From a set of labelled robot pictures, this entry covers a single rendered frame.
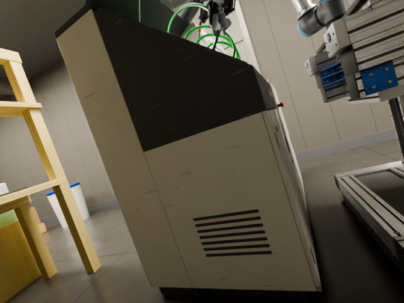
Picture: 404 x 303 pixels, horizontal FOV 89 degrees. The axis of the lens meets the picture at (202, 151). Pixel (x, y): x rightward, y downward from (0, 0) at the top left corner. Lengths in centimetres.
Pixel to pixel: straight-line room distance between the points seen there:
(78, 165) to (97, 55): 393
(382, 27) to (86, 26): 115
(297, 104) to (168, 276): 255
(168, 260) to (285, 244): 59
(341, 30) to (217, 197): 73
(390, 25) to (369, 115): 239
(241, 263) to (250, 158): 47
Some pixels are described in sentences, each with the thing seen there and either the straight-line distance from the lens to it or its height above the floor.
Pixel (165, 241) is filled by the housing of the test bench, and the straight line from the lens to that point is 114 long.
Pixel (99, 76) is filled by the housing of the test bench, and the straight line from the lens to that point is 115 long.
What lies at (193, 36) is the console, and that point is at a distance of 168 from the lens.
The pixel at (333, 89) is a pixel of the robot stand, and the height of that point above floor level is 78.
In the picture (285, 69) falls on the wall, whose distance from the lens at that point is 312.
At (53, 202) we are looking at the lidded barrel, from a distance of 442.
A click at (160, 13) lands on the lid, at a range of 147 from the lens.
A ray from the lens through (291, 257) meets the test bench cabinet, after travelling 96.
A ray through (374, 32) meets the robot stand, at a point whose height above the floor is 91.
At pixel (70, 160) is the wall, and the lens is 508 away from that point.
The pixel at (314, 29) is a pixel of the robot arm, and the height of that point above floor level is 115.
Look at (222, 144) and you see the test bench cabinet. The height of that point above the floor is 72.
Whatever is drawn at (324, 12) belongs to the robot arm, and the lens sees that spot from 150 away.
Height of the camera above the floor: 78
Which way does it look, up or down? 5 degrees down
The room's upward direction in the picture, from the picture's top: 19 degrees counter-clockwise
